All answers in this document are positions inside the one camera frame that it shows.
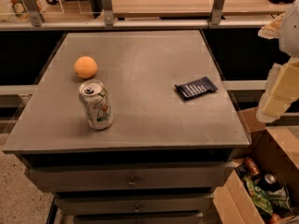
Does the middle grey metal bracket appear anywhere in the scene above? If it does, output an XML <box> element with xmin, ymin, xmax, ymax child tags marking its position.
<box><xmin>102</xmin><ymin>0</ymin><xmax>115</xmax><ymax>26</ymax></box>

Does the brown cardboard box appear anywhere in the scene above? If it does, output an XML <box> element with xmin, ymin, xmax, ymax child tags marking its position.
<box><xmin>214</xmin><ymin>108</ymin><xmax>299</xmax><ymax>224</ymax></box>

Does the left grey metal bracket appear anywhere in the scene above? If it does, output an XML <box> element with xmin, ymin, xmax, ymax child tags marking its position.
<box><xmin>23</xmin><ymin>0</ymin><xmax>44</xmax><ymax>27</ymax></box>

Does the brown can in box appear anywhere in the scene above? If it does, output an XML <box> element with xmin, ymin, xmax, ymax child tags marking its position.
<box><xmin>243</xmin><ymin>158</ymin><xmax>261</xmax><ymax>176</ymax></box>

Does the green snack bag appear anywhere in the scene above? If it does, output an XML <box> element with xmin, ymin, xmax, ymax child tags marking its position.
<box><xmin>243</xmin><ymin>176</ymin><xmax>292</xmax><ymax>219</ymax></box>

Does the grey drawer cabinet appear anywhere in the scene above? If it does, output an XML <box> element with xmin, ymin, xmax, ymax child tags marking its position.
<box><xmin>4</xmin><ymin>30</ymin><xmax>249</xmax><ymax>224</ymax></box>

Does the white green soda can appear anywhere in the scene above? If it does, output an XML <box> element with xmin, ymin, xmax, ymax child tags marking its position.
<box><xmin>78</xmin><ymin>79</ymin><xmax>113</xmax><ymax>130</ymax></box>

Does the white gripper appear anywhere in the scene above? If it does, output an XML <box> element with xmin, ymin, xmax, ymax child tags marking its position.
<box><xmin>256</xmin><ymin>0</ymin><xmax>299</xmax><ymax>123</ymax></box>

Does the drawer round knob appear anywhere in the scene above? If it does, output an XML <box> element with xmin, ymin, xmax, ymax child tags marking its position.
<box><xmin>127</xmin><ymin>176</ymin><xmax>136</xmax><ymax>188</ymax></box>
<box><xmin>134</xmin><ymin>205</ymin><xmax>141</xmax><ymax>213</ymax></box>

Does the blue rxbar blueberry wrapper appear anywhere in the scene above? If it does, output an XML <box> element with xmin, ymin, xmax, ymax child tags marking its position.
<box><xmin>175</xmin><ymin>77</ymin><xmax>218</xmax><ymax>101</ymax></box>

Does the red apple in box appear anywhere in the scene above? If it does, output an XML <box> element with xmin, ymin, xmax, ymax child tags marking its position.
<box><xmin>267</xmin><ymin>214</ymin><xmax>281</xmax><ymax>224</ymax></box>

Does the dark can in box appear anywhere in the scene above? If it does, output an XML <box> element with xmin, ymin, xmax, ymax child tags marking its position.
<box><xmin>258</xmin><ymin>174</ymin><xmax>277</xmax><ymax>191</ymax></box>

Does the orange fruit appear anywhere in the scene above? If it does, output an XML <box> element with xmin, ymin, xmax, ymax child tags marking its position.
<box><xmin>74</xmin><ymin>56</ymin><xmax>97</xmax><ymax>78</ymax></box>

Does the orange white snack bag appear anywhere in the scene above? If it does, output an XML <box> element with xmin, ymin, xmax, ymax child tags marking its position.
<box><xmin>0</xmin><ymin>0</ymin><xmax>29</xmax><ymax>22</ymax></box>

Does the grey horizontal rail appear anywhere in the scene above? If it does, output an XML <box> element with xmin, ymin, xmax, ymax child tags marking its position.
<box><xmin>0</xmin><ymin>20</ymin><xmax>271</xmax><ymax>31</ymax></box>

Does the right grey metal bracket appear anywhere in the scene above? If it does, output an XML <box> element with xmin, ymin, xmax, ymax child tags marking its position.
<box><xmin>209</xmin><ymin>0</ymin><xmax>225</xmax><ymax>25</ymax></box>

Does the wooden desk top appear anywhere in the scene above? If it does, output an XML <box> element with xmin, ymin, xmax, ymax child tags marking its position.
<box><xmin>112</xmin><ymin>0</ymin><xmax>291</xmax><ymax>17</ymax></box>

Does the top drawer round knob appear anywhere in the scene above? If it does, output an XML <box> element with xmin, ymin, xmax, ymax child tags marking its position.
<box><xmin>127</xmin><ymin>176</ymin><xmax>136</xmax><ymax>188</ymax></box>

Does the grey metal bracket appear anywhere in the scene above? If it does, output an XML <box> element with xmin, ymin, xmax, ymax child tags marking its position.
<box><xmin>209</xmin><ymin>0</ymin><xmax>225</xmax><ymax>25</ymax></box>
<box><xmin>23</xmin><ymin>0</ymin><xmax>44</xmax><ymax>27</ymax></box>
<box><xmin>102</xmin><ymin>0</ymin><xmax>115</xmax><ymax>26</ymax></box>

